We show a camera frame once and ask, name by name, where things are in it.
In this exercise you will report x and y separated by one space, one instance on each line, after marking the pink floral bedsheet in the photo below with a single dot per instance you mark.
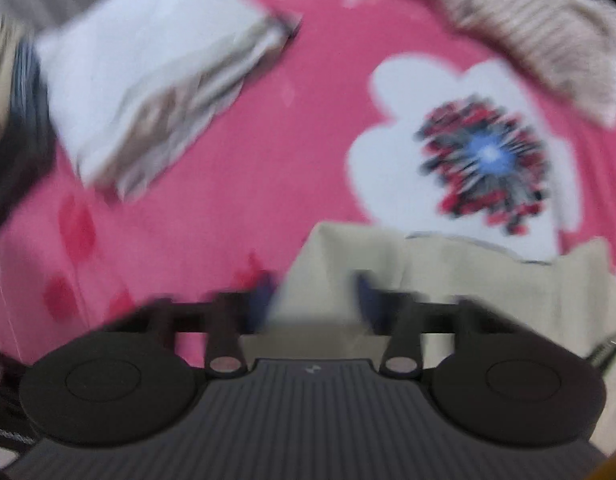
288 160

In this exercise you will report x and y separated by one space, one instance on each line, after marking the folded white cloth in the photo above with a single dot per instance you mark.
138 60

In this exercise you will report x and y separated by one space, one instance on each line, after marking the beige knit sweater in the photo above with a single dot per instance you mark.
538 25

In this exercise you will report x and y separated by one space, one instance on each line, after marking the dark folded cloth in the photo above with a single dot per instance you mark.
18 150

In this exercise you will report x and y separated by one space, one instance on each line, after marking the cream jacket with black trim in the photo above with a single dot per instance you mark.
488 280

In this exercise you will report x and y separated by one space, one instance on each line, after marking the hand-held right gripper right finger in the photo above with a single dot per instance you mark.
368 300

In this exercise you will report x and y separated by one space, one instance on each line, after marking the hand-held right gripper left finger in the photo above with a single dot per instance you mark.
260 305

